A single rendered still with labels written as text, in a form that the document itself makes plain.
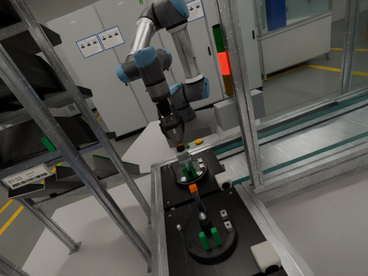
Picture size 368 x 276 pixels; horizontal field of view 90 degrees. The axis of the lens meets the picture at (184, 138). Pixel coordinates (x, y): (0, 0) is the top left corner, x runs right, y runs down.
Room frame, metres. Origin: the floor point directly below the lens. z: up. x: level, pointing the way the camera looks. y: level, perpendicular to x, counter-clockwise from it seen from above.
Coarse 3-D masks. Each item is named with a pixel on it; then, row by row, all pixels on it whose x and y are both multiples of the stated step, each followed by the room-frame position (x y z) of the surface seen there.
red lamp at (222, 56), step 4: (224, 52) 0.43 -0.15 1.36; (220, 56) 0.44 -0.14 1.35; (224, 56) 0.43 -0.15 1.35; (220, 60) 0.44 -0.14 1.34; (224, 60) 0.43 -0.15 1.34; (220, 64) 0.44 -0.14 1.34; (224, 64) 0.43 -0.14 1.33; (224, 68) 0.43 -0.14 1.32; (224, 72) 0.43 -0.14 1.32; (228, 72) 0.43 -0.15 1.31
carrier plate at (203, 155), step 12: (192, 156) 0.67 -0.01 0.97; (204, 156) 0.64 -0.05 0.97; (168, 168) 0.65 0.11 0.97; (216, 168) 0.54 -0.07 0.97; (168, 180) 0.57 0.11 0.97; (204, 180) 0.50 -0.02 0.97; (168, 192) 0.51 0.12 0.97; (180, 192) 0.49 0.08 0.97; (204, 192) 0.45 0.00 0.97; (216, 192) 0.44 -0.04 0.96; (168, 204) 0.45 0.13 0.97; (180, 204) 0.44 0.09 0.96
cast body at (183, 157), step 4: (176, 148) 0.56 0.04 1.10; (180, 148) 0.56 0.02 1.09; (184, 148) 0.55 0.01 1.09; (176, 152) 0.56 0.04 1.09; (180, 152) 0.55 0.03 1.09; (184, 152) 0.54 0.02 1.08; (188, 152) 0.54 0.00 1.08; (176, 156) 0.54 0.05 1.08; (180, 156) 0.54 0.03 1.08; (184, 156) 0.54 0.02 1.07; (188, 156) 0.54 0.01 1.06; (180, 160) 0.54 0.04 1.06; (184, 160) 0.54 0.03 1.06; (188, 160) 0.53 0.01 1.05; (180, 164) 0.53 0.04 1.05; (184, 164) 0.53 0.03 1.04; (188, 164) 0.53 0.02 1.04; (188, 168) 0.51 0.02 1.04
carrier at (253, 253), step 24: (168, 216) 0.41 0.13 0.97; (192, 216) 0.36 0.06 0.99; (216, 216) 0.33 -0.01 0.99; (240, 216) 0.32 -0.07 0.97; (168, 240) 0.33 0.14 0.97; (192, 240) 0.29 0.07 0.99; (216, 240) 0.26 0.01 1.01; (240, 240) 0.26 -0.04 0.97; (264, 240) 0.24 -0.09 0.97; (168, 264) 0.27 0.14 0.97; (192, 264) 0.25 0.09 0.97; (216, 264) 0.23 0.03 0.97; (240, 264) 0.21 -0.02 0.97; (264, 264) 0.19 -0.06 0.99
